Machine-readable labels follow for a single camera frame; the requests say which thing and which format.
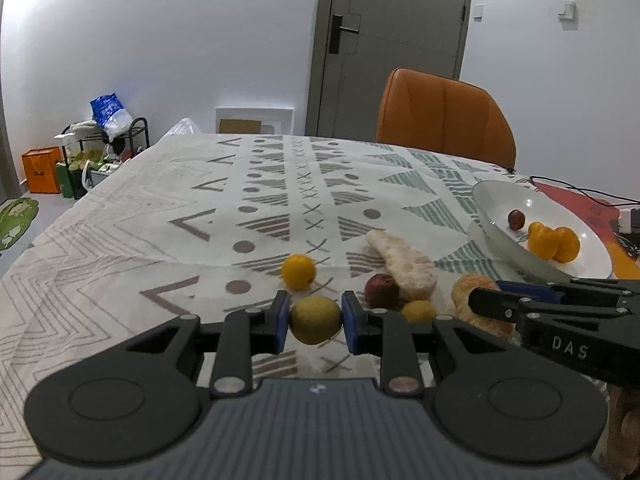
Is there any black cable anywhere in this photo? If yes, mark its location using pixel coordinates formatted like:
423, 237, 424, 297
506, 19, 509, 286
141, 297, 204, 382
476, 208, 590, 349
504, 167, 640, 208

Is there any clear plastic bag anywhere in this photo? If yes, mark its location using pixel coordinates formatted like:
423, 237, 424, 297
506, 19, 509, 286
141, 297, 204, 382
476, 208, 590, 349
164, 117, 202, 138

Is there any beige bread piece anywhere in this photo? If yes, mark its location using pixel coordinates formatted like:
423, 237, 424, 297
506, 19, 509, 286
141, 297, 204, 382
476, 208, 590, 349
366, 230, 438, 301

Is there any green kiwi fruit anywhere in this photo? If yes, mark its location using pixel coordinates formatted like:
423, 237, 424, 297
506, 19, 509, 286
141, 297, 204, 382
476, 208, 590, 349
290, 296, 342, 346

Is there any black door handle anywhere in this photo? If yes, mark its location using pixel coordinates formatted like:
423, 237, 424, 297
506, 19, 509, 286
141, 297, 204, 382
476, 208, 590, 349
328, 14, 360, 55

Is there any large orange fruit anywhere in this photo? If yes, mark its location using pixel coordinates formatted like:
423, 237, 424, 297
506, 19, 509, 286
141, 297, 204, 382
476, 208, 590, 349
553, 226, 580, 263

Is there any red jujube fruit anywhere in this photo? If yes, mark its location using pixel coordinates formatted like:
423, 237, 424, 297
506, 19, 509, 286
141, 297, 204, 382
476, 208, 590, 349
508, 209, 526, 232

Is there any white power adapter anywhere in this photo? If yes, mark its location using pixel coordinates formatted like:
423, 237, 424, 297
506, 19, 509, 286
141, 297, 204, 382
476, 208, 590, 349
617, 207, 640, 235

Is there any white wall switch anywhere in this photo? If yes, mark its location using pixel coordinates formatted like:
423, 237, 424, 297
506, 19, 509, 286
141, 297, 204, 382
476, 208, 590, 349
558, 0, 577, 22

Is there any white ceramic plate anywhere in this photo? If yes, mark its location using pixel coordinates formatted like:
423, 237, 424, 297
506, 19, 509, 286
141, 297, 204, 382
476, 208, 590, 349
473, 181, 613, 282

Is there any white foam packaging board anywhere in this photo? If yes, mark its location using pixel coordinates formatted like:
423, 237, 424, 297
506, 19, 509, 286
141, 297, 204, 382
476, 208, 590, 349
215, 106, 295, 136

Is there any small yellow kumquat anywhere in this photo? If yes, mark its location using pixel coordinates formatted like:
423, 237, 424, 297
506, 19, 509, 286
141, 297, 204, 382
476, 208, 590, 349
280, 254, 317, 290

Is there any grey door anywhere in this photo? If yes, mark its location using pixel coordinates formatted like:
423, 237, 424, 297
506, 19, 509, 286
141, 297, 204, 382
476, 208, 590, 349
304, 0, 471, 141

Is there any small orange kumquat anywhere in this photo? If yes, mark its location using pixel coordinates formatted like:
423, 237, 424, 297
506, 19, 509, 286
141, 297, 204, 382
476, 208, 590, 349
400, 300, 439, 325

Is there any person right hand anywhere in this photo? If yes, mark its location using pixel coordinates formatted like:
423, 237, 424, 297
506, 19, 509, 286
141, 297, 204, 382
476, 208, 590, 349
604, 386, 639, 479

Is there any orange paper bag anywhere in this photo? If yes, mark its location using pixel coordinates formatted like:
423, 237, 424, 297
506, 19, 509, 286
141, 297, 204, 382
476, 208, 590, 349
22, 146, 62, 194

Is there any patterned white tablecloth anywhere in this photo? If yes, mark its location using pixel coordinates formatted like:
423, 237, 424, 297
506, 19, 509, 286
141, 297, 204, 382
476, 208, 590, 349
1, 134, 526, 479

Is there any black metal rack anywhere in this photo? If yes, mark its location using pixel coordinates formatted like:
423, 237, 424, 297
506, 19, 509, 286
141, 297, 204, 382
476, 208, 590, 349
54, 117, 151, 200

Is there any blue plastic bag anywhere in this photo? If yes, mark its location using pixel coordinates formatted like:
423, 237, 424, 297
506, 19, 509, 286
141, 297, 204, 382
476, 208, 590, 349
90, 93, 134, 142

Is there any green leaf floor mat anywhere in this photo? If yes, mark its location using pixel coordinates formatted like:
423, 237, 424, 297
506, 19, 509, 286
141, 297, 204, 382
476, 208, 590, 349
0, 197, 39, 252

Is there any orange leather chair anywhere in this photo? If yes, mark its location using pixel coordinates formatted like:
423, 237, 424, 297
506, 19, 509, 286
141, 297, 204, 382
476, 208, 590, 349
376, 68, 516, 169

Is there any dark red jujube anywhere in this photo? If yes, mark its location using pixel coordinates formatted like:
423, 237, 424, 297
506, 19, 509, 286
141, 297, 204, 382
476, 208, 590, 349
363, 274, 400, 310

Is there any white wall socket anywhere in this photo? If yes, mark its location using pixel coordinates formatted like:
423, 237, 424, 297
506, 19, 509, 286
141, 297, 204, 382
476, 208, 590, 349
473, 4, 484, 22

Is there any red orange table mat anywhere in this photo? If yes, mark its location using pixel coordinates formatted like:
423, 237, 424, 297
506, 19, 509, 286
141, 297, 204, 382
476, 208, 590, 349
535, 182, 639, 280

